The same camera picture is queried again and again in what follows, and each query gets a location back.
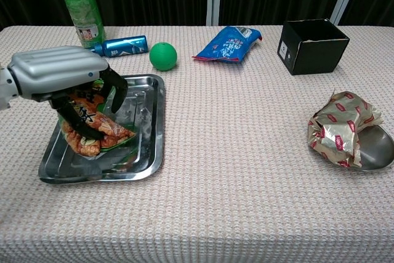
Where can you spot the black open cardboard box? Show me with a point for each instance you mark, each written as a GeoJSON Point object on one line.
{"type": "Point", "coordinates": [317, 57]}

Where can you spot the green ball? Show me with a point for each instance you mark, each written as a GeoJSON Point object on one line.
{"type": "Point", "coordinates": [163, 56]}

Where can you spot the beige waffle tablecloth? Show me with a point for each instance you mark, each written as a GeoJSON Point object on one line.
{"type": "Point", "coordinates": [234, 183]}

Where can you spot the rectangular steel tray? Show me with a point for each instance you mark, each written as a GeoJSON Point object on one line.
{"type": "Point", "coordinates": [146, 139]}

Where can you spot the tall green cylinder can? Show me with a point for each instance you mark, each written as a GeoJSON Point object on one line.
{"type": "Point", "coordinates": [80, 4]}

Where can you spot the blue snack bag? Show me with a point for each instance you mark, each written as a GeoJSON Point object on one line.
{"type": "Point", "coordinates": [228, 46]}

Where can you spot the round steel plate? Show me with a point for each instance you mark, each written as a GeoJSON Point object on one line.
{"type": "Point", "coordinates": [376, 149]}

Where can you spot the green orange snack bag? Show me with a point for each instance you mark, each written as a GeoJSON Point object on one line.
{"type": "Point", "coordinates": [114, 132]}

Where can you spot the blue metallic bottle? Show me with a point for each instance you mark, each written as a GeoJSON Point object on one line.
{"type": "Point", "coordinates": [126, 46]}

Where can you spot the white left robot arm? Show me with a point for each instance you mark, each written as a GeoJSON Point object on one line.
{"type": "Point", "coordinates": [7, 89]}

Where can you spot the gold red foil bag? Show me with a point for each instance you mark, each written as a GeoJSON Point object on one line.
{"type": "Point", "coordinates": [335, 127]}

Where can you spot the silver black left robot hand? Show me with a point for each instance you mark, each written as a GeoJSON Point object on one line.
{"type": "Point", "coordinates": [58, 69]}

